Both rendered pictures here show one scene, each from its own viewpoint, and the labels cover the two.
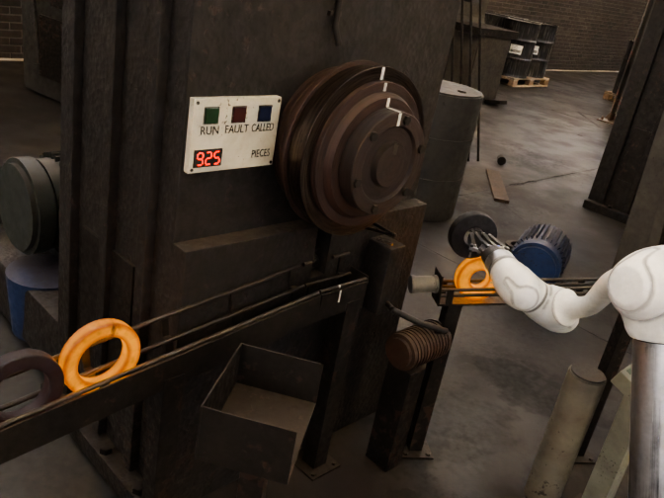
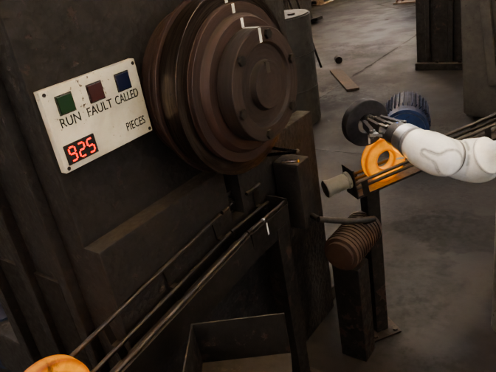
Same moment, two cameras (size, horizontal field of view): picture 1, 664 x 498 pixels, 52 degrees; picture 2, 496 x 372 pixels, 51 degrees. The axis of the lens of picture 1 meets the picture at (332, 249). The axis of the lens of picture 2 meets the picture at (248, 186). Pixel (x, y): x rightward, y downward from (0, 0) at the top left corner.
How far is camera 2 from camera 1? 0.52 m
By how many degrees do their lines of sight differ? 2
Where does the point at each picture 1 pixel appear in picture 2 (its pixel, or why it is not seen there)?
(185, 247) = (97, 248)
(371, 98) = (224, 23)
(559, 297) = (479, 148)
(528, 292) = (450, 156)
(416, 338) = (350, 236)
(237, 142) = (106, 121)
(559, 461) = not seen: outside the picture
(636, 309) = not seen: outside the picture
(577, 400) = not seen: outside the picture
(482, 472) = (449, 326)
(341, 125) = (204, 63)
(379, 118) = (240, 40)
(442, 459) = (409, 328)
